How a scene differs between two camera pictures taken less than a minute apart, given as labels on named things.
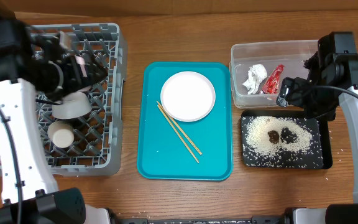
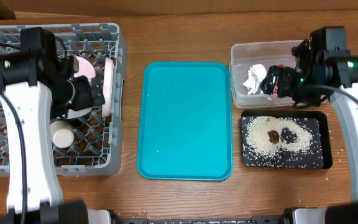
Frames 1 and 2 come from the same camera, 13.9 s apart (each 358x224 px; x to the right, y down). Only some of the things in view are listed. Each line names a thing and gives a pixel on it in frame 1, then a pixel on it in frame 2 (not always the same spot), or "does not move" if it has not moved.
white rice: [281, 142] does not move
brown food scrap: [273, 136] does not move
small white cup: [61, 134] does not move
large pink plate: [188, 96] -> [108, 86]
